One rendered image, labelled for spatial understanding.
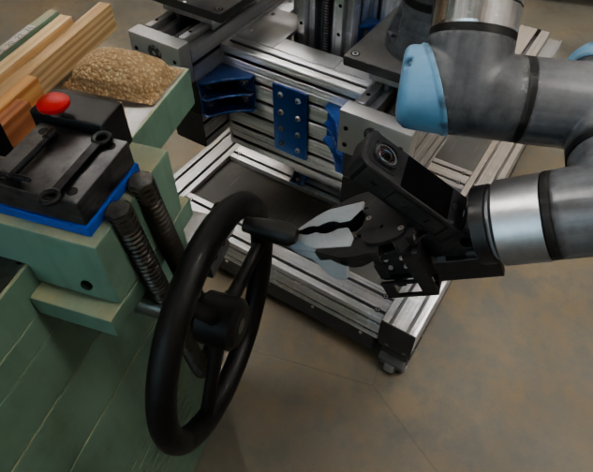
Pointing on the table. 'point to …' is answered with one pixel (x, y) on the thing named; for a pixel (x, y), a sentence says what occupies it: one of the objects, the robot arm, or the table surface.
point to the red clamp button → (52, 103)
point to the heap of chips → (122, 75)
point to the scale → (6, 45)
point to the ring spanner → (74, 169)
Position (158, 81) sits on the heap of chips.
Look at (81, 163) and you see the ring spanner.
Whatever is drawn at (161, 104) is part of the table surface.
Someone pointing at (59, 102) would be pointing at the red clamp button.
